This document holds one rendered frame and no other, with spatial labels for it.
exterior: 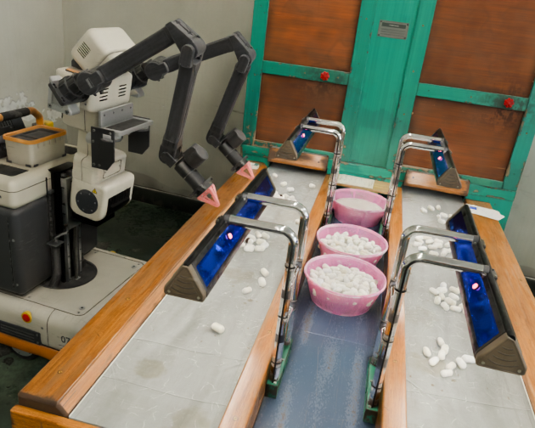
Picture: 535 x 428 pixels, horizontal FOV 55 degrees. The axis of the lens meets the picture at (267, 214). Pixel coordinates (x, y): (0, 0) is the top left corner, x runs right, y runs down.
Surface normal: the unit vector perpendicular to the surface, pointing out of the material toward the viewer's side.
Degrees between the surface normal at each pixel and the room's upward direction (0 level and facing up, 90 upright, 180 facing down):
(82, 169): 90
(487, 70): 90
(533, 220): 90
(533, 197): 90
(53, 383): 0
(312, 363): 0
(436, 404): 0
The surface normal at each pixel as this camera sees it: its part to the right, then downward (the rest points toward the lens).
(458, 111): -0.23, 0.37
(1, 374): 0.11, -0.91
